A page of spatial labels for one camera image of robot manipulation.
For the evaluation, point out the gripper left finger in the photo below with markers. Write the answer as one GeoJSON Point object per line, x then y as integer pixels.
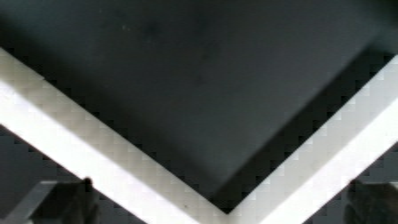
{"type": "Point", "coordinates": [60, 203]}

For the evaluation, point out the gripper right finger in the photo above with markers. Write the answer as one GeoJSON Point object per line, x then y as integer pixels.
{"type": "Point", "coordinates": [372, 207]}

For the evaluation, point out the white U-shaped fence frame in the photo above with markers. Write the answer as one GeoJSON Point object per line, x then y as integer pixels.
{"type": "Point", "coordinates": [83, 144]}

